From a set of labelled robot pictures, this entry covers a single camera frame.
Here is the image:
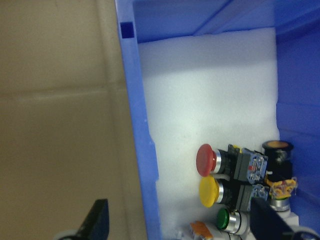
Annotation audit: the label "blue plastic storage bin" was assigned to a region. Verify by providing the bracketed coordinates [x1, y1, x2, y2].
[114, 0, 320, 240]

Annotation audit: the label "small assorted toy objects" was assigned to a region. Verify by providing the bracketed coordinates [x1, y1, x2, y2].
[137, 26, 300, 240]

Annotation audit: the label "green push button switch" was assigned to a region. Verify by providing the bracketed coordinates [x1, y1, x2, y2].
[216, 207, 251, 236]

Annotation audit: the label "black amber indicator lamp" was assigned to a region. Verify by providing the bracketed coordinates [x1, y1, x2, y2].
[261, 139, 298, 198]

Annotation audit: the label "yellow mushroom push button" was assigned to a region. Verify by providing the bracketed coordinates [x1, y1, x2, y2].
[199, 176, 271, 210]

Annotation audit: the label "red mushroom push button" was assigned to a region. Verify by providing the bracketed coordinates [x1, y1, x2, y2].
[196, 143, 270, 182]

